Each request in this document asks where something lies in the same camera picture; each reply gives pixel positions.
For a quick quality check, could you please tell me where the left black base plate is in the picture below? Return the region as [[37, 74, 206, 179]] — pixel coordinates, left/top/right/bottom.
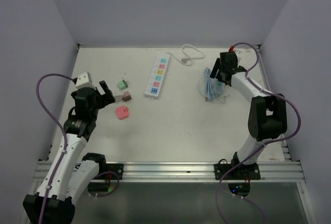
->
[[103, 163, 124, 181]]

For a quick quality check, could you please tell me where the teal plug with cable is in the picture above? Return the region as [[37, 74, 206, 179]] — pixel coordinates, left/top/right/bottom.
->
[[214, 79, 230, 104]]

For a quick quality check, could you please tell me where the pink plug adapter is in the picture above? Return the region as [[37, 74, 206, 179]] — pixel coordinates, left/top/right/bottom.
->
[[115, 106, 129, 120]]

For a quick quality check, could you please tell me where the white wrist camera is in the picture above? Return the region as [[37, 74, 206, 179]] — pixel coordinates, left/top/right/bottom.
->
[[229, 46, 242, 64], [75, 71, 95, 89]]

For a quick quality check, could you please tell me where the light blue extension cord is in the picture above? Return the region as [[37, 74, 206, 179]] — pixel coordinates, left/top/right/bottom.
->
[[197, 67, 220, 103]]

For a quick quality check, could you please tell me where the white power strip cord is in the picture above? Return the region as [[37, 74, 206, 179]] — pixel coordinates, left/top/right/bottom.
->
[[166, 43, 206, 67]]

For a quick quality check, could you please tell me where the aluminium front rail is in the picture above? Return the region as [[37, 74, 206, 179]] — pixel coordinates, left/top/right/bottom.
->
[[33, 160, 307, 183]]

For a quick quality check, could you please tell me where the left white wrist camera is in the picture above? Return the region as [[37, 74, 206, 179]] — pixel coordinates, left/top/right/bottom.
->
[[75, 71, 95, 89]]

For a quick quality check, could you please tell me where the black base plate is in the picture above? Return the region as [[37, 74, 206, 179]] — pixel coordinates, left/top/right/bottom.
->
[[214, 159, 261, 180], [103, 163, 124, 181]]

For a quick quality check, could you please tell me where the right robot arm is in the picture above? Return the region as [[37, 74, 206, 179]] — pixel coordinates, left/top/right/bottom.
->
[[210, 51, 287, 179]]

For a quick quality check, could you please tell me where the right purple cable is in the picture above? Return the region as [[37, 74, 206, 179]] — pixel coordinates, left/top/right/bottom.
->
[[216, 42, 302, 224]]

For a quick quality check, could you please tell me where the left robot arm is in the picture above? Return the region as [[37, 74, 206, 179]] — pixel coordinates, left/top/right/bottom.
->
[[23, 78, 115, 223]]

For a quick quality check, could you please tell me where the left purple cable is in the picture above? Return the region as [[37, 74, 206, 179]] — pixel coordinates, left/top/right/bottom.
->
[[35, 73, 120, 224]]

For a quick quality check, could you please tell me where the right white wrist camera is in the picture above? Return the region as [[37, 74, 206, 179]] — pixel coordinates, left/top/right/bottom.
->
[[229, 46, 242, 64]]

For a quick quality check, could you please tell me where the purple cable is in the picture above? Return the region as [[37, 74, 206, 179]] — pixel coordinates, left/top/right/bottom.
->
[[216, 42, 302, 224], [35, 73, 120, 224]]

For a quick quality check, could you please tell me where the white power strip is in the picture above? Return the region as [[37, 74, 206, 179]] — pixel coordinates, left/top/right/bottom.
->
[[144, 53, 170, 99]]

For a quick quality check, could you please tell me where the brown beige plug adapter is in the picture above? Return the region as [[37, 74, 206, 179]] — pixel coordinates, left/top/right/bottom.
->
[[114, 91, 132, 102]]

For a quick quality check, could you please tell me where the green plug adapter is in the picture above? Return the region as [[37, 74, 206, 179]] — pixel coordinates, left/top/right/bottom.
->
[[117, 79, 129, 91]]

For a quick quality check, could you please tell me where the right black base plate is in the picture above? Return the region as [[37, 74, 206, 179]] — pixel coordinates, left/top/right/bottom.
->
[[214, 159, 261, 180]]

